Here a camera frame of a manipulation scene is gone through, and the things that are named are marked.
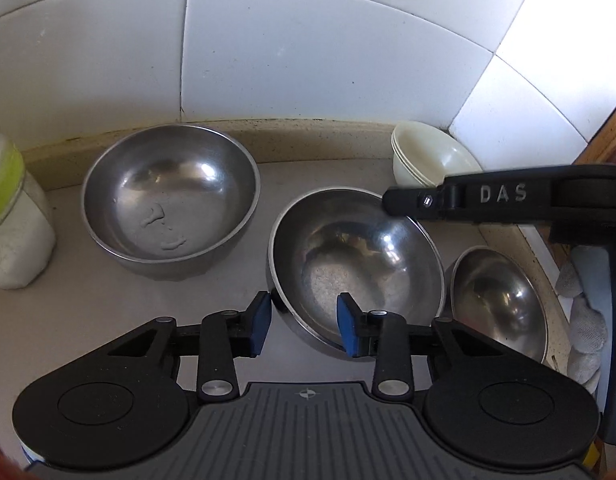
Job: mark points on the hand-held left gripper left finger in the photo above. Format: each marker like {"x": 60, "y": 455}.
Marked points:
{"x": 259, "y": 325}

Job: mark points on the yellow sponge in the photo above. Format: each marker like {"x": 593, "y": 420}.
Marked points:
{"x": 592, "y": 454}

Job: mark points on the cream plastic bowl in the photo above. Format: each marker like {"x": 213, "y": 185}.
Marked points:
{"x": 438, "y": 155}
{"x": 397, "y": 152}
{"x": 399, "y": 170}

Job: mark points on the person's right hand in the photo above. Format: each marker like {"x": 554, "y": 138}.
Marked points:
{"x": 585, "y": 330}

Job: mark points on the stainless steel bowl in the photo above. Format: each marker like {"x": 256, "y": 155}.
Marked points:
{"x": 358, "y": 270}
{"x": 498, "y": 300}
{"x": 167, "y": 195}

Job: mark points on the wooden window frame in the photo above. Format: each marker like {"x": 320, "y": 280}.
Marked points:
{"x": 608, "y": 145}

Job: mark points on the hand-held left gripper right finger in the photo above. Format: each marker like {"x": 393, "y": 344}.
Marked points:
{"x": 348, "y": 325}

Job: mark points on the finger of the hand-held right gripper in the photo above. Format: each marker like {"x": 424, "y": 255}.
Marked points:
{"x": 413, "y": 202}

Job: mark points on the glass jar green lid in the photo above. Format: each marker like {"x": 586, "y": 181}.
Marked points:
{"x": 17, "y": 240}

